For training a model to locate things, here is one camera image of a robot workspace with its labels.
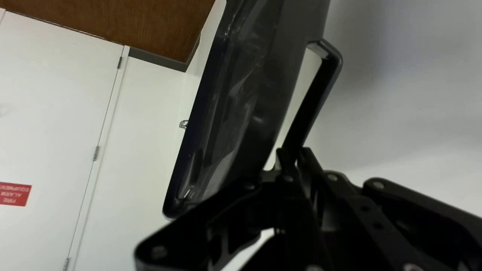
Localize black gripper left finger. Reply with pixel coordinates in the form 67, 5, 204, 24
133, 146, 323, 271

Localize red wall sign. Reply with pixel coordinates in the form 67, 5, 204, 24
0, 181, 34, 208

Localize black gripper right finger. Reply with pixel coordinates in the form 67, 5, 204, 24
321, 170, 482, 271

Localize white door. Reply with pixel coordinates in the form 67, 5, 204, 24
70, 44, 202, 271

